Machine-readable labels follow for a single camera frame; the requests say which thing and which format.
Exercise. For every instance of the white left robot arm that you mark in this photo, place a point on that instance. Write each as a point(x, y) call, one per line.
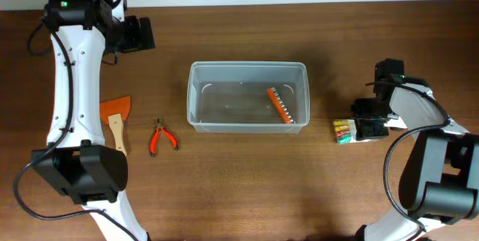
point(76, 161)

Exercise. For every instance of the orange socket bit holder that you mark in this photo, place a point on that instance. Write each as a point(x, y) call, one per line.
point(279, 106)

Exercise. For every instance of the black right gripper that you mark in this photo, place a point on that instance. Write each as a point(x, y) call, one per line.
point(370, 127)

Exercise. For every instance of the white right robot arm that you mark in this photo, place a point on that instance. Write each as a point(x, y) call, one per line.
point(439, 183)

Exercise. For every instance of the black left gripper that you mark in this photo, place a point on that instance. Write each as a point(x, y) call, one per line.
point(146, 33)

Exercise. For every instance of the clear plastic container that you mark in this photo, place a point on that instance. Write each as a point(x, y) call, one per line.
point(231, 97)

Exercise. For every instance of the orange scraper wooden handle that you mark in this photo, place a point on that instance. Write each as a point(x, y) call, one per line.
point(114, 113)

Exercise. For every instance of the marker pack clear case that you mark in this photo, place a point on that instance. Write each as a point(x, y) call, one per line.
point(351, 131)

